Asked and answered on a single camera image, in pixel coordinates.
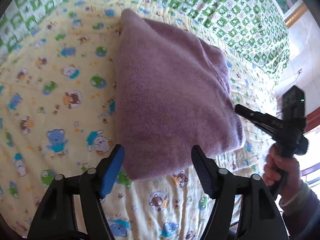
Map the gold wall moulding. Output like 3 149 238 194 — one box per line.
284 0 308 28

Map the person's right hand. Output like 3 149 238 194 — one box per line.
263 144 301 202

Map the yellow bear print blanket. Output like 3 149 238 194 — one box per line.
0 0 280 240

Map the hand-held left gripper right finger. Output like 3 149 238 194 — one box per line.
191 145 287 240

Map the red wooden door frame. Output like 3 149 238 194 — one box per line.
304 109 320 137

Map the green checkered quilt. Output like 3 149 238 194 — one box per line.
0 0 291 81

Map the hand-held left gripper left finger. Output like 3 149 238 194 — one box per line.
27 144 125 240

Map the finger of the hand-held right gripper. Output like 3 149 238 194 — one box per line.
246 118 277 139
234 104 284 125

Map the purple knit sweater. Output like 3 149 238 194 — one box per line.
114 8 245 181

